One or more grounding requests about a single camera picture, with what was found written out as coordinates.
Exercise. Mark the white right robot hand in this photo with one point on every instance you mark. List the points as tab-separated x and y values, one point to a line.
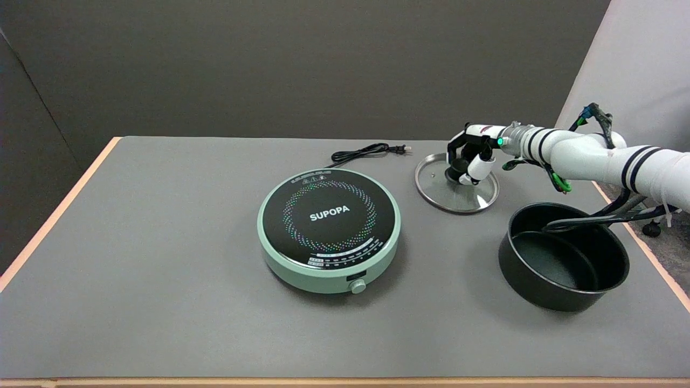
477	137

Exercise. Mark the black saucepan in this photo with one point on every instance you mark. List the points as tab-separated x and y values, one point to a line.
560	269

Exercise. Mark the green induction cooker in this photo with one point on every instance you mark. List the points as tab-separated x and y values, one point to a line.
329	229

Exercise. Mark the grey wheeled stand leg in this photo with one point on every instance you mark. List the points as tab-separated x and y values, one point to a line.
652	229

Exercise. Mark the glass pot lid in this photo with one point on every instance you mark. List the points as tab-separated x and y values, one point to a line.
455	199

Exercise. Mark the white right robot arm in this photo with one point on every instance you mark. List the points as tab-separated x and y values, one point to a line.
593	156

